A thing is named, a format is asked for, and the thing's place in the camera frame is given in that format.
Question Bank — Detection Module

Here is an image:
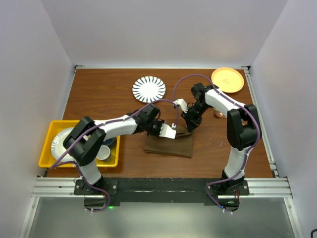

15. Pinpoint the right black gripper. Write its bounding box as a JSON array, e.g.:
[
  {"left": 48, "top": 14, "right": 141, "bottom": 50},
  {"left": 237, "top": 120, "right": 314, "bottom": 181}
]
[{"left": 181, "top": 102, "right": 211, "bottom": 132}]

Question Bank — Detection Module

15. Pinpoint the brown cloth napkin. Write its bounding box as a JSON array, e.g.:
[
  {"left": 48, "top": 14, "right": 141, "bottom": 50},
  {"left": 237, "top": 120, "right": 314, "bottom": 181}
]
[{"left": 144, "top": 126, "right": 194, "bottom": 158}]

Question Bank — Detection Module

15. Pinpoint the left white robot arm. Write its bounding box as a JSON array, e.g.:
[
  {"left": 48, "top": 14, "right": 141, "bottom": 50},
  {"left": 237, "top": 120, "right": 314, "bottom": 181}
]
[{"left": 61, "top": 104, "right": 165, "bottom": 194}]

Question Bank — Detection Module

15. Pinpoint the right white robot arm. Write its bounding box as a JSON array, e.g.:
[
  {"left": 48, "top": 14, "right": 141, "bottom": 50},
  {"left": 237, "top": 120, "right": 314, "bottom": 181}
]
[{"left": 174, "top": 83, "right": 262, "bottom": 195}]

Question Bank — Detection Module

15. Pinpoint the copper spoon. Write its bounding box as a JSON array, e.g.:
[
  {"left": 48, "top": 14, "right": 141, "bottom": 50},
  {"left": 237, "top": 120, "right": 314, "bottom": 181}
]
[{"left": 214, "top": 111, "right": 226, "bottom": 119}]

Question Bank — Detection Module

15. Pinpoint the white blue striped plate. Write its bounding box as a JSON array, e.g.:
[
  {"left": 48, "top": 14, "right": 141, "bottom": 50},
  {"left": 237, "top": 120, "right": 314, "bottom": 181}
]
[{"left": 132, "top": 76, "right": 166, "bottom": 103}]

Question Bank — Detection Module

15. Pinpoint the dark blue mug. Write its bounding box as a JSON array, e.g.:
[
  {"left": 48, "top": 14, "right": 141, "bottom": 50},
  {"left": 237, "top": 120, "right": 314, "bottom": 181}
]
[{"left": 103, "top": 138, "right": 114, "bottom": 146}]

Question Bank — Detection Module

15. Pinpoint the orange plate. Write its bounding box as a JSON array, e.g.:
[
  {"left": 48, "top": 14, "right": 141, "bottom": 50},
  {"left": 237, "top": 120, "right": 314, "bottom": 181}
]
[{"left": 211, "top": 67, "right": 244, "bottom": 93}]

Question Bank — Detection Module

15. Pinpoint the white grey mug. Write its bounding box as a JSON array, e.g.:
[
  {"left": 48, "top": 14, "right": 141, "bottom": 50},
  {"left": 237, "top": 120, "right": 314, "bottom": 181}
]
[{"left": 96, "top": 145, "right": 111, "bottom": 161}]

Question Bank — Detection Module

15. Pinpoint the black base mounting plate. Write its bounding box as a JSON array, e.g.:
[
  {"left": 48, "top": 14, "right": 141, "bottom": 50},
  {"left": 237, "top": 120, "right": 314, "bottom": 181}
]
[{"left": 74, "top": 177, "right": 250, "bottom": 208}]

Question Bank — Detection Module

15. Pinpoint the white paper plate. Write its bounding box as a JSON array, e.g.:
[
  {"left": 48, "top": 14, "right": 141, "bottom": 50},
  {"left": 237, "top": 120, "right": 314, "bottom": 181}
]
[{"left": 51, "top": 127, "right": 74, "bottom": 160}]

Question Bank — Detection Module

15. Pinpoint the yellow plastic bin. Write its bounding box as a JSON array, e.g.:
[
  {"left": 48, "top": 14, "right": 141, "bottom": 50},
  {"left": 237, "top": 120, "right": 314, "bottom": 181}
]
[{"left": 38, "top": 120, "right": 120, "bottom": 168}]

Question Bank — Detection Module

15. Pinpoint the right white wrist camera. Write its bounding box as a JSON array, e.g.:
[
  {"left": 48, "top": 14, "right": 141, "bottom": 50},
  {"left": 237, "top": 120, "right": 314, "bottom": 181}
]
[{"left": 173, "top": 99, "right": 188, "bottom": 113}]

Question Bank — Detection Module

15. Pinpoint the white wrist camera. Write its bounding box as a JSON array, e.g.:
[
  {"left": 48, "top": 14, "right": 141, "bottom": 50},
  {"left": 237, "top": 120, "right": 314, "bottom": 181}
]
[
  {"left": 173, "top": 99, "right": 188, "bottom": 113},
  {"left": 159, "top": 123, "right": 176, "bottom": 139}
]

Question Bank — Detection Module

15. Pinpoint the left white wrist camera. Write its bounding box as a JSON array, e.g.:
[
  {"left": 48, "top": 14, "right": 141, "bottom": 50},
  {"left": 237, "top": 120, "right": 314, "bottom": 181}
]
[{"left": 159, "top": 123, "right": 176, "bottom": 139}]

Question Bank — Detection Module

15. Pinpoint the aluminium frame rail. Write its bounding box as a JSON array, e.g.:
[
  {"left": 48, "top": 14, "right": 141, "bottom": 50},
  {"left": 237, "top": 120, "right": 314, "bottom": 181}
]
[{"left": 31, "top": 178, "right": 292, "bottom": 198}]

